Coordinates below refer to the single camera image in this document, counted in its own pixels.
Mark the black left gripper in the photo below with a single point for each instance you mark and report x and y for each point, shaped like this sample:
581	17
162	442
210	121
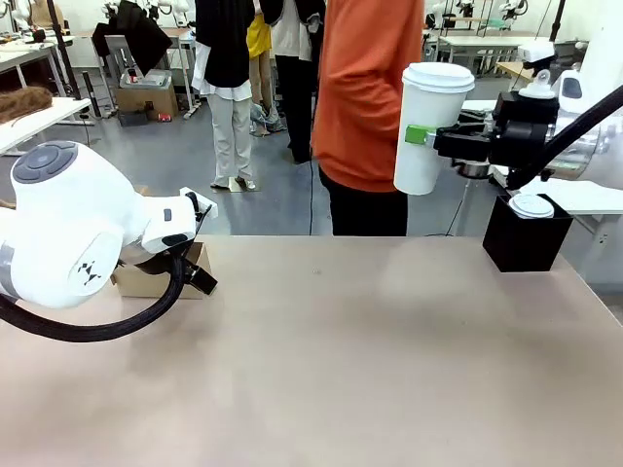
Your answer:
151	262

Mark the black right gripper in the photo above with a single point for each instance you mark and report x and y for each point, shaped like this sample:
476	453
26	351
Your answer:
523	129

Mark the cardboard drink carrier box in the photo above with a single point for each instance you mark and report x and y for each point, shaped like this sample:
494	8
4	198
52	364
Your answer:
194	258

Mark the tall white cup with lid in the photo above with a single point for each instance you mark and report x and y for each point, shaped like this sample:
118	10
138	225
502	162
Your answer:
428	131

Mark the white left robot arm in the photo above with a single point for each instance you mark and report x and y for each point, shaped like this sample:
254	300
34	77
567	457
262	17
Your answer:
63	219

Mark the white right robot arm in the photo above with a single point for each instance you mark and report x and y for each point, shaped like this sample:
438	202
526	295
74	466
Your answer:
598	73

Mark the white cup lid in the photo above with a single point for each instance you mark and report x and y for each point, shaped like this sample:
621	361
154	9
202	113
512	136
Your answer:
531	206

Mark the white background table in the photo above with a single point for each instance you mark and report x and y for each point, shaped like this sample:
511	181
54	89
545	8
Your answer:
482	46

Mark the person in orange shirt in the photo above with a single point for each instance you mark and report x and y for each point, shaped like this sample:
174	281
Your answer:
365	107

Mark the black square holder box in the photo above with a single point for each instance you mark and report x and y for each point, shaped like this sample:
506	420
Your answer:
525	243

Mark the person in white black jacket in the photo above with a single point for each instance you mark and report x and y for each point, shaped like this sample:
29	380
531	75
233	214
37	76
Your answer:
297	73

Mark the brown cardboard floor box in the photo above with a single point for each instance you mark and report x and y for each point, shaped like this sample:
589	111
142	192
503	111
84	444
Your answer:
146	103

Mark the person black top white trousers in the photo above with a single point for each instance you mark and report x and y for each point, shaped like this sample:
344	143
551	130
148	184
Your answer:
229	73

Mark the grey plastic bin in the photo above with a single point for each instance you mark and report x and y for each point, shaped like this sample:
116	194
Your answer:
146	79

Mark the person in yellow top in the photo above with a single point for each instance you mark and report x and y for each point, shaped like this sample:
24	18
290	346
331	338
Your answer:
260	63

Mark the white side table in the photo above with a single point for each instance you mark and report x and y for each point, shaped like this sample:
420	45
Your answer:
44	121

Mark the brown fuzzy bundle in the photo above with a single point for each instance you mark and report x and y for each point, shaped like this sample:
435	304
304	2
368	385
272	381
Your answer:
24	103

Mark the black hanging cloth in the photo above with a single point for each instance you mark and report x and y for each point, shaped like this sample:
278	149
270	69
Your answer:
134	34

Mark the black tripod pole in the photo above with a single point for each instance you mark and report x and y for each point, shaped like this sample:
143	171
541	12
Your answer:
63	48

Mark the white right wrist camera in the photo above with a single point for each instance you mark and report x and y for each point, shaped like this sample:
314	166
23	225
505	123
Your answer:
538	73

